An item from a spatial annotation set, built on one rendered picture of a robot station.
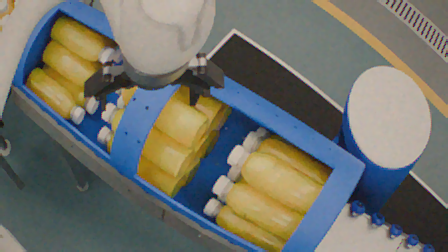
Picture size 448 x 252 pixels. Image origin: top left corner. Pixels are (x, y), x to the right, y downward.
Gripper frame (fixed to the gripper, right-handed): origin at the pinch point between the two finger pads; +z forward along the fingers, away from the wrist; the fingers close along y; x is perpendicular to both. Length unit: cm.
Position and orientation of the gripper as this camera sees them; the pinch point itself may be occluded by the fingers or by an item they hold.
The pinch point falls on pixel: (145, 96)
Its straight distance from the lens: 108.0
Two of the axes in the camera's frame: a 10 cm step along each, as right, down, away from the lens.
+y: -9.9, 0.4, -1.5
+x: 0.7, 9.7, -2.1
